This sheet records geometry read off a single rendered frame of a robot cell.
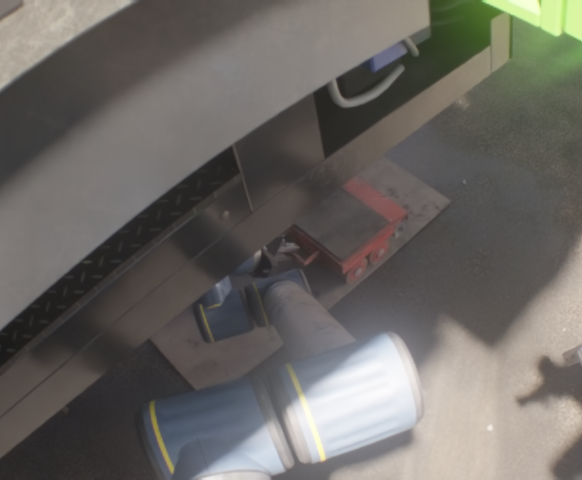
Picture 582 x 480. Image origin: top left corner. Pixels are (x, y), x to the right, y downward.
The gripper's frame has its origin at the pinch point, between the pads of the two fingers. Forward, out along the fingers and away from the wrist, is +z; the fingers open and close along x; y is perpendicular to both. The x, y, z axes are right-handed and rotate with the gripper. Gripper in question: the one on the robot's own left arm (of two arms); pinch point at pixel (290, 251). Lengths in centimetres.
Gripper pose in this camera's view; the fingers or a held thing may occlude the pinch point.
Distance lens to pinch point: 182.5
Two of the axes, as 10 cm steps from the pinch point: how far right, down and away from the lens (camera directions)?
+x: -3.9, 8.5, 3.5
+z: 6.4, -0.2, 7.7
